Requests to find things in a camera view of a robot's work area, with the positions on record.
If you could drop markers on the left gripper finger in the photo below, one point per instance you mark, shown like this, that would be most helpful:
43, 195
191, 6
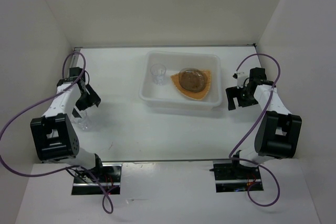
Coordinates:
75, 113
92, 98

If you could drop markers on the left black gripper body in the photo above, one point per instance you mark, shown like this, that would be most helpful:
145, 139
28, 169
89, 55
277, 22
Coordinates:
83, 102

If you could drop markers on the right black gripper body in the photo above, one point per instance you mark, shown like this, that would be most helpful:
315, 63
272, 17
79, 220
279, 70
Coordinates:
245, 98

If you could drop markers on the clear glass cup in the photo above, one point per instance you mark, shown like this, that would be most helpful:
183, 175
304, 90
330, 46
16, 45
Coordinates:
84, 123
158, 72

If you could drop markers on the triangular woven bamboo tray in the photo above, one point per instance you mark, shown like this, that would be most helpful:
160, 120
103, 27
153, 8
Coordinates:
197, 96

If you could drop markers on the clear glass plate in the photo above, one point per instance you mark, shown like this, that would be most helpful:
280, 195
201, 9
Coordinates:
192, 79

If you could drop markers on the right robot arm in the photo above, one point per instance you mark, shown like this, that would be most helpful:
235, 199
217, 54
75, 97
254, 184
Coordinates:
278, 133

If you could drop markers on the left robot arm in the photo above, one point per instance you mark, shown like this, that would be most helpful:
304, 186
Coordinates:
54, 136

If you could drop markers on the white plastic bin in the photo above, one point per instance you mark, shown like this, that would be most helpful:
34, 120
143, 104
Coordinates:
167, 95

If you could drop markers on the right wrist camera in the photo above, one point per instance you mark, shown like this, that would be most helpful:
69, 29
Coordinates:
242, 79

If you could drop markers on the aluminium table edge rail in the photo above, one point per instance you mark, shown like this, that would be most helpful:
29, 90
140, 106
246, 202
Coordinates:
176, 160

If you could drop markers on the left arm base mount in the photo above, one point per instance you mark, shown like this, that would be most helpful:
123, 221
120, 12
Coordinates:
109, 177

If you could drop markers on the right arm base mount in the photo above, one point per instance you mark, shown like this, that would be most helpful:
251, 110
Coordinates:
231, 177

